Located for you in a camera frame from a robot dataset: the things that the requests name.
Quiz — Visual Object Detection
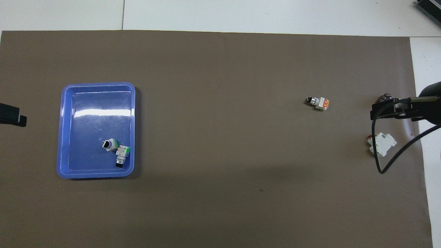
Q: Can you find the blue plastic tray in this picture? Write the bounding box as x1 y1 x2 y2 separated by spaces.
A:
57 82 136 179

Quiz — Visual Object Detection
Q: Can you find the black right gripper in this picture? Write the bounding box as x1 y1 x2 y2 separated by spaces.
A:
370 82 441 125

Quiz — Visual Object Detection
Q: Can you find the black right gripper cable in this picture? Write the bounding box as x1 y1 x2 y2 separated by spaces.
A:
371 101 441 174

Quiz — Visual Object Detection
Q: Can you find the orange and white selector switch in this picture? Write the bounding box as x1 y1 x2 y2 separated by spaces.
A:
306 96 330 111

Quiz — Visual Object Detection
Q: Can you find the brown paper table mat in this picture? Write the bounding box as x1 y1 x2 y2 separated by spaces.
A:
0 30 434 248

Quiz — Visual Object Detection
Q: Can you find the white circuit breaker red lever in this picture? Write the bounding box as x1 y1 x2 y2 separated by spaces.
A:
367 133 397 157

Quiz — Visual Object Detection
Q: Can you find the grey ribbed metal device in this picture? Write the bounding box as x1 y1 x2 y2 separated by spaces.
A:
415 0 441 27

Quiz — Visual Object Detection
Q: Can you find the green switch with black knob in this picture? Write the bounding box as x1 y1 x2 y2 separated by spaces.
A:
102 138 119 152

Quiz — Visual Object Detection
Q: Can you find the green switch with silver barrel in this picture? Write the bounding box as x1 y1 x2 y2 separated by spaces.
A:
115 146 131 168

